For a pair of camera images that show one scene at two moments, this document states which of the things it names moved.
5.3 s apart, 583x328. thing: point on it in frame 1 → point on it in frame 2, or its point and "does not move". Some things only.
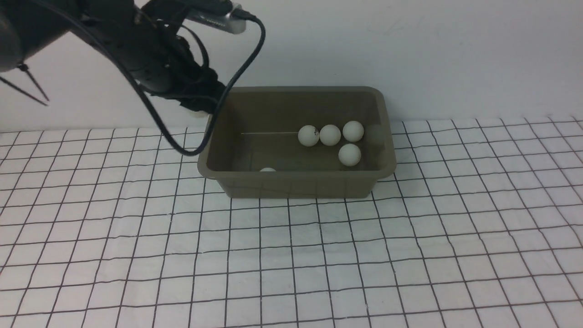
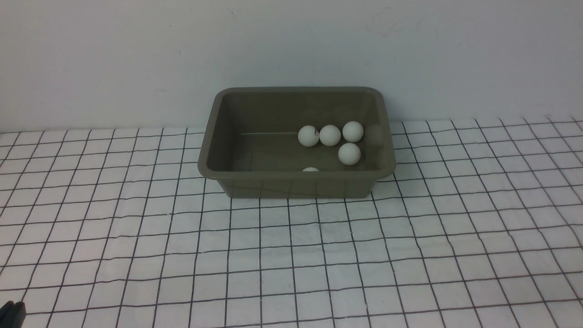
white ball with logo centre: (349, 154) does not move
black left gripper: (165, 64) → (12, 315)
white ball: (329, 135) does not move
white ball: (308, 135) does not move
